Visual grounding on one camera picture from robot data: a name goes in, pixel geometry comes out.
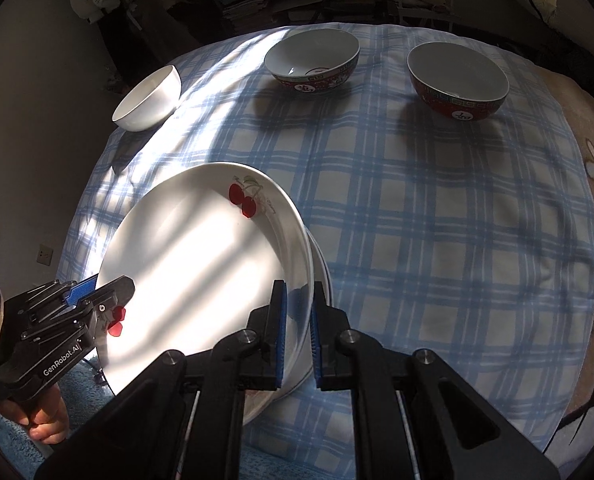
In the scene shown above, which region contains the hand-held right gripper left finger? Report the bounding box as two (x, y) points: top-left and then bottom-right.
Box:
(34, 280), (290, 480)

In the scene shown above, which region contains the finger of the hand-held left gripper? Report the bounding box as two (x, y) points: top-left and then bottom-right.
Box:
(4, 275), (100, 323)
(21, 275), (137, 345)

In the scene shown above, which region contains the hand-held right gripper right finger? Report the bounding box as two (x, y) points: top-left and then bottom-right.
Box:
(309, 281), (560, 480)

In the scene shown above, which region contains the round cherry plate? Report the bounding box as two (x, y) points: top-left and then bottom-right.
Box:
(242, 240), (334, 428)

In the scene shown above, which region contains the large cherry plate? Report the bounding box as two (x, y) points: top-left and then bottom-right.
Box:
(96, 161), (314, 396)

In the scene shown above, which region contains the white bowl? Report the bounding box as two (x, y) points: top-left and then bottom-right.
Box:
(111, 65), (183, 132)

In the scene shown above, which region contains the person's left hand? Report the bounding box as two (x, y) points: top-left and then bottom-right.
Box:
(0, 387), (70, 443)

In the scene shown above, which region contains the blue plaid cloth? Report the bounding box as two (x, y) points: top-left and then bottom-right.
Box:
(57, 22), (594, 461)

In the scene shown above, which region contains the red patterned bowl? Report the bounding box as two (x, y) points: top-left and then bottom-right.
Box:
(407, 41), (510, 122)
(263, 29), (361, 95)

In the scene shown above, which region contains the stack of books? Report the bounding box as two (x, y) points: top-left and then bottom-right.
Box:
(222, 0), (328, 26)

